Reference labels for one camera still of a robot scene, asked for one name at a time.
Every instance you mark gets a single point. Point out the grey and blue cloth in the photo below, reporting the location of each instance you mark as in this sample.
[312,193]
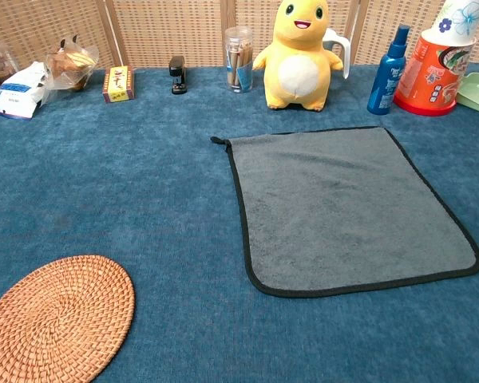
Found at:
[343,207]

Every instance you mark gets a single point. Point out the blue table cloth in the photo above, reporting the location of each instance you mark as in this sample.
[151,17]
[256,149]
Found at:
[183,199]

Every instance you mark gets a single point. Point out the clear jar of biscuit sticks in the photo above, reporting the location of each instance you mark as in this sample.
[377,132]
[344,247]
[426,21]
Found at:
[238,60]

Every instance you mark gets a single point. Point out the yellow plush toy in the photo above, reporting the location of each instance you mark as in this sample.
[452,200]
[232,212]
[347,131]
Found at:
[297,72]

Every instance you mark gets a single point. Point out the black stapler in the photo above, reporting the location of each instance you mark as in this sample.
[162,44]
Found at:
[177,72]

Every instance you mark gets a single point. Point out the yellow and red box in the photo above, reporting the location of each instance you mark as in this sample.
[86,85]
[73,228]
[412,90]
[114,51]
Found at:
[119,84]

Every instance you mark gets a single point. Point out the white plastic pitcher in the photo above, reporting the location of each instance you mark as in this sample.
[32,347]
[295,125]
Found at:
[345,52]

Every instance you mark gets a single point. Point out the rattan folding screen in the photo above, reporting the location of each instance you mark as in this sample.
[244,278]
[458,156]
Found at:
[163,32]

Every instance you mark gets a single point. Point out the blue spray bottle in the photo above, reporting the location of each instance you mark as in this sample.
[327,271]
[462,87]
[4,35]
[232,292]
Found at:
[387,80]

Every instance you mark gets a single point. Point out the bread in clear bag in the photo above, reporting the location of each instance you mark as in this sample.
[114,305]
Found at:
[70,64]

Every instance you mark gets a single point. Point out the red instant noodle cup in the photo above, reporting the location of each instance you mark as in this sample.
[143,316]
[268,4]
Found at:
[427,76]

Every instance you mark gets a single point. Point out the round woven rattan mat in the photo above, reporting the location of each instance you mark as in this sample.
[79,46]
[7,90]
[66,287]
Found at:
[56,319]

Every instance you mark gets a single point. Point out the white and blue snack bag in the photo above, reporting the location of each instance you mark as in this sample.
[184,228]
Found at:
[14,93]

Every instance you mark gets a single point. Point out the green plastic tray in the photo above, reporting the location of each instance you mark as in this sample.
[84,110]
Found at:
[477,89]

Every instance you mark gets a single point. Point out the paper cup with blue flowers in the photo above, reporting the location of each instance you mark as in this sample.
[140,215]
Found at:
[459,20]

